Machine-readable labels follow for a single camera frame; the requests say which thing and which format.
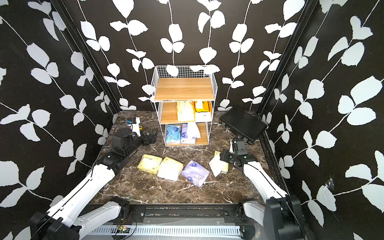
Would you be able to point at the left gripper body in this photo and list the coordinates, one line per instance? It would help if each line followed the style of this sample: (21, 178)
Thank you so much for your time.
(147, 141)

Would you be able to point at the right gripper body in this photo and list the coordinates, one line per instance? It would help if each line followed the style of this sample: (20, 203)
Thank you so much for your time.
(228, 157)

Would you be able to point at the pale yellow tissue pack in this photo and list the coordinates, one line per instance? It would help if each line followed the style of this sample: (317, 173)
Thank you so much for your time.
(217, 166)

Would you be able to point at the light yellow tissue pack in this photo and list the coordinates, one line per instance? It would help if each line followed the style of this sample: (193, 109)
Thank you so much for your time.
(150, 164)

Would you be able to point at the orange-yellow tissue pack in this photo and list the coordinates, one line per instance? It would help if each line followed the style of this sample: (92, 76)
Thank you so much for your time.
(170, 169)

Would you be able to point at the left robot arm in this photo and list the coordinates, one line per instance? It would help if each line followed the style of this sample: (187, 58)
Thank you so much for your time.
(64, 221)

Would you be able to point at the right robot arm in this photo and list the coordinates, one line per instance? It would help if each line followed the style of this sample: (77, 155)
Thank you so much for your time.
(281, 216)

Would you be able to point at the blue tissue pack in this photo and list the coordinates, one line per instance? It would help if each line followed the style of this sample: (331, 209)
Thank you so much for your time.
(173, 134)

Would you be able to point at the purple tissue pack bottom shelf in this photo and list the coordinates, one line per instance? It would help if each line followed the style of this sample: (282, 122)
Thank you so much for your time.
(190, 133)

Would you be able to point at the yellow tissue pack middle shelf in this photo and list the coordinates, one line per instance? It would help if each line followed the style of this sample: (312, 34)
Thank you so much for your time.
(185, 112)

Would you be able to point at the orange tissue pack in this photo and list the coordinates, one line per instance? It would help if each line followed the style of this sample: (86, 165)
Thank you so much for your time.
(203, 111)

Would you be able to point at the black carrying case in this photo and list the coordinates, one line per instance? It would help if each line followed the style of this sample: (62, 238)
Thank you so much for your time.
(242, 124)

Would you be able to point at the small circuit board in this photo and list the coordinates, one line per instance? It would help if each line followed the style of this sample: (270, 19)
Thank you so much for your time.
(123, 229)

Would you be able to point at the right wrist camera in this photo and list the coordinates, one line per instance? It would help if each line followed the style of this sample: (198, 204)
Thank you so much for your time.
(231, 147)

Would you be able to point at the white wire shelf rack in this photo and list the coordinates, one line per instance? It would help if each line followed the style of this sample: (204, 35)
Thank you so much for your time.
(184, 98)

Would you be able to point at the white slotted cable duct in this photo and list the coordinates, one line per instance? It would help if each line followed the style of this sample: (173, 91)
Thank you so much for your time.
(171, 231)

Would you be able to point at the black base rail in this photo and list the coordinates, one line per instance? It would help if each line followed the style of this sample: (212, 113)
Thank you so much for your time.
(230, 213)

